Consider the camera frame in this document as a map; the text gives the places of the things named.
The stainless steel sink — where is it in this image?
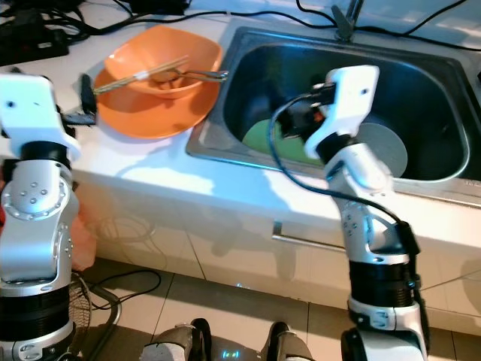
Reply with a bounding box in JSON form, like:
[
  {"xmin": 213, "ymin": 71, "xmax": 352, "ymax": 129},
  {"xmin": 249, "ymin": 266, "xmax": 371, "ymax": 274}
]
[{"xmin": 186, "ymin": 26, "xmax": 480, "ymax": 205}]

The white bowl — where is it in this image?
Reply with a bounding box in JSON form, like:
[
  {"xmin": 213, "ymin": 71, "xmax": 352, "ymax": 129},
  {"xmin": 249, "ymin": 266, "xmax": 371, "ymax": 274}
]
[{"xmin": 355, "ymin": 123, "xmax": 410, "ymax": 181}]

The wire fan guard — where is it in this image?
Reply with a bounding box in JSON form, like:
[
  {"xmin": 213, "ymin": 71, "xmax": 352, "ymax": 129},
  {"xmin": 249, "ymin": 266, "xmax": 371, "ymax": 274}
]
[{"xmin": 68, "ymin": 269, "xmax": 123, "ymax": 361}]

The black power adapter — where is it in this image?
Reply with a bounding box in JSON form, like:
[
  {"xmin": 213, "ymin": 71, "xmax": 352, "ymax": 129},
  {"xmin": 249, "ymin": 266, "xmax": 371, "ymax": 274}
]
[{"xmin": 129, "ymin": 0, "xmax": 194, "ymax": 16}]

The metal fork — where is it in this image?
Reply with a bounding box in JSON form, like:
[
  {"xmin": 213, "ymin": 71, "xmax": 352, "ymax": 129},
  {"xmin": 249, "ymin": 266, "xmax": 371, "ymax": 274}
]
[{"xmin": 144, "ymin": 68, "xmax": 230, "ymax": 85}]

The green plate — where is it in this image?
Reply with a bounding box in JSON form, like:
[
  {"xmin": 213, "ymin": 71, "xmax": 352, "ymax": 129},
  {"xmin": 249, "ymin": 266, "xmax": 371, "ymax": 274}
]
[{"xmin": 242, "ymin": 119, "xmax": 325, "ymax": 168}]

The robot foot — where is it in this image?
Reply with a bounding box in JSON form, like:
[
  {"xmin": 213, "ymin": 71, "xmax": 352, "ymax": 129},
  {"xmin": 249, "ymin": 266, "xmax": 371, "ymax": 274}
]
[
  {"xmin": 259, "ymin": 322, "xmax": 316, "ymax": 361},
  {"xmin": 141, "ymin": 318, "xmax": 213, "ymax": 361}
]

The orange plate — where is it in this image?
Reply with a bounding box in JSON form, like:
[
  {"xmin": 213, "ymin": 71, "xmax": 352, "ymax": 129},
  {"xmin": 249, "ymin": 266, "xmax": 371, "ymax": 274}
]
[{"xmin": 94, "ymin": 69, "xmax": 207, "ymax": 141}]

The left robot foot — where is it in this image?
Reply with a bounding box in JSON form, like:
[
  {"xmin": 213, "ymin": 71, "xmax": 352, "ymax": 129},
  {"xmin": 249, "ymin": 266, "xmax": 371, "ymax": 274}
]
[{"xmin": 141, "ymin": 318, "xmax": 213, "ymax": 361}]

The long silver cabinet handle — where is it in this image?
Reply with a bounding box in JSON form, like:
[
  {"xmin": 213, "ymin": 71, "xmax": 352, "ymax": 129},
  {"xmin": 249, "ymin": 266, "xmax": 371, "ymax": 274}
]
[{"xmin": 272, "ymin": 220, "xmax": 346, "ymax": 253}]

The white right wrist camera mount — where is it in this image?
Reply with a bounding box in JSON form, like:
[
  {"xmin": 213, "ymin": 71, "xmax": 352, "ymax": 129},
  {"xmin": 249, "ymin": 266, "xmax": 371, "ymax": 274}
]
[{"xmin": 303, "ymin": 65, "xmax": 381, "ymax": 160}]

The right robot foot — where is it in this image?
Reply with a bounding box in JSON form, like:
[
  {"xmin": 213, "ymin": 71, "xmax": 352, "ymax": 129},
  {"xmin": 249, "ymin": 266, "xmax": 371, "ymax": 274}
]
[{"xmin": 259, "ymin": 322, "xmax": 316, "ymax": 361}]

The red plastic bag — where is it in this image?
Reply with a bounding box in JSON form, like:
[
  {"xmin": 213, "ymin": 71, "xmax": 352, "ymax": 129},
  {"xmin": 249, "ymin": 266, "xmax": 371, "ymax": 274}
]
[{"xmin": 74, "ymin": 202, "xmax": 100, "ymax": 265}]

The black floor cable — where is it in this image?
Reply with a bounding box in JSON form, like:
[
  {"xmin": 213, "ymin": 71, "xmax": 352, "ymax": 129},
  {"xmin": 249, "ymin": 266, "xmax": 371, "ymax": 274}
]
[{"xmin": 79, "ymin": 269, "xmax": 163, "ymax": 303}]

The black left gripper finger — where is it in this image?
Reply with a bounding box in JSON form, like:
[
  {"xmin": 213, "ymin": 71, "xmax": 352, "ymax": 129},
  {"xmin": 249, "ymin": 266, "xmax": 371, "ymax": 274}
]
[{"xmin": 79, "ymin": 73, "xmax": 99, "ymax": 115}]

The white kitchen cabinet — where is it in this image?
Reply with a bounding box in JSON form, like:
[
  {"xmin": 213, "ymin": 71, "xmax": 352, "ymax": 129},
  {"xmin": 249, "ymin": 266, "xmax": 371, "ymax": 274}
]
[{"xmin": 75, "ymin": 162, "xmax": 481, "ymax": 339}]

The black power cable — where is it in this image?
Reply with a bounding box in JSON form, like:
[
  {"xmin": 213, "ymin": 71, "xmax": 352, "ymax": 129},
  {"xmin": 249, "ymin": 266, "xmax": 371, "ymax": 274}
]
[{"xmin": 192, "ymin": 0, "xmax": 481, "ymax": 38}]

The orange bowl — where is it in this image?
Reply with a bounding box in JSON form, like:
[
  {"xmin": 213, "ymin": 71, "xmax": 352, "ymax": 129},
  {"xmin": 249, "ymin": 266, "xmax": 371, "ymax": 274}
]
[{"xmin": 105, "ymin": 25, "xmax": 225, "ymax": 100}]

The grey faucet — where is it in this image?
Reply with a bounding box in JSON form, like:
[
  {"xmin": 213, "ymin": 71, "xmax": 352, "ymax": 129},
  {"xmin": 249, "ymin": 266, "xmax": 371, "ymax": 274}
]
[{"xmin": 332, "ymin": 0, "xmax": 367, "ymax": 43}]

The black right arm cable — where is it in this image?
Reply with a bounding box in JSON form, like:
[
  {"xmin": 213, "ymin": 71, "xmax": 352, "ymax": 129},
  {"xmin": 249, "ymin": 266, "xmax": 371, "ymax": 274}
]
[{"xmin": 268, "ymin": 93, "xmax": 422, "ymax": 260}]

